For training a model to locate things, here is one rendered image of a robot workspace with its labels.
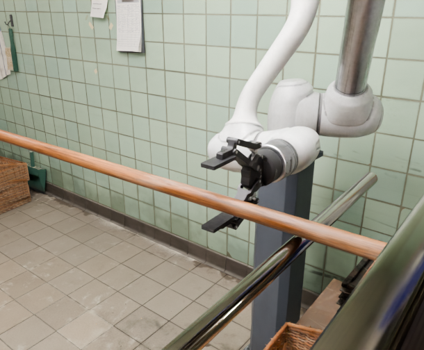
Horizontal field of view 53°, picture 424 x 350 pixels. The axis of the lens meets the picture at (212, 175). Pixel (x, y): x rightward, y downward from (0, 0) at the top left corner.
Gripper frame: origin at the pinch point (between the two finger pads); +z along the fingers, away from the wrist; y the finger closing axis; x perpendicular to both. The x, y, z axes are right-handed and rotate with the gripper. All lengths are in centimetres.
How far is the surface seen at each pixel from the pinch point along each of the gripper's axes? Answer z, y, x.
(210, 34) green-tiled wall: -126, -19, 95
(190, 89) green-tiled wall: -126, 12, 109
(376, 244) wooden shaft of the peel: 0.8, -0.9, -29.6
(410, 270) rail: 42, -24, -40
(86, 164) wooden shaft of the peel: 1.9, 0.7, 33.7
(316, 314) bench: -54, 62, -3
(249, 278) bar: 14.6, 2.3, -17.2
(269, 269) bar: 10.7, 2.5, -18.0
